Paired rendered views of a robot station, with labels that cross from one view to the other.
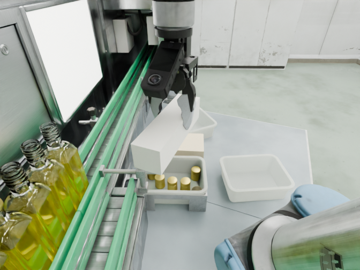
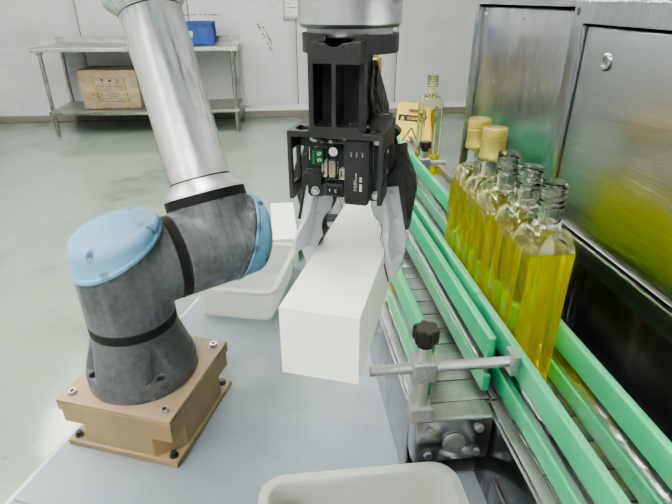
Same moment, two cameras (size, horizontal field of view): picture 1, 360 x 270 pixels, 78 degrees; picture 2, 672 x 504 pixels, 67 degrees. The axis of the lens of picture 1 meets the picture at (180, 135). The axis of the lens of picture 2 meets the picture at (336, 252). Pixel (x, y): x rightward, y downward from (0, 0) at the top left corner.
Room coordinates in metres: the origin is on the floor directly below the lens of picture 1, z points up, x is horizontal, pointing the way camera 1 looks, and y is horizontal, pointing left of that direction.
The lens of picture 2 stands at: (0.85, -0.05, 1.32)
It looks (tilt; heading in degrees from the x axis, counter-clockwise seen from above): 27 degrees down; 172
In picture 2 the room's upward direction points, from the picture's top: straight up
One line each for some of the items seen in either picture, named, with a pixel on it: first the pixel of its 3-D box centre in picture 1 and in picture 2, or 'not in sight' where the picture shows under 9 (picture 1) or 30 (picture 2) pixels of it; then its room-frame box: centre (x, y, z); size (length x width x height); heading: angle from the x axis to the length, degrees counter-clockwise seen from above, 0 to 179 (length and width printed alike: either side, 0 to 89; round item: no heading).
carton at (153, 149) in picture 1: (171, 127); (353, 271); (0.43, 0.02, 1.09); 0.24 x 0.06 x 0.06; 158
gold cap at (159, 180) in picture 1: (159, 181); not in sight; (0.54, 0.07, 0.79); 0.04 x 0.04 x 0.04
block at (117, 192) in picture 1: (130, 197); (449, 432); (0.42, 0.14, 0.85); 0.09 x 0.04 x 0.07; 89
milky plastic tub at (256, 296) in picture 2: not in sight; (249, 281); (-0.10, -0.11, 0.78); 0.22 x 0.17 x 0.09; 164
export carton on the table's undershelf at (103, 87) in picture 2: not in sight; (115, 86); (-5.18, -1.67, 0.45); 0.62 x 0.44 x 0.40; 83
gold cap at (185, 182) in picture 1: (185, 185); not in sight; (0.53, -0.02, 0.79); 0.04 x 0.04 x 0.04
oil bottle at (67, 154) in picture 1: (70, 181); (531, 302); (0.36, 0.25, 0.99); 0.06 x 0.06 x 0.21; 89
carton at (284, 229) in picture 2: not in sight; (283, 230); (-0.36, -0.03, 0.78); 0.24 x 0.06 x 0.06; 0
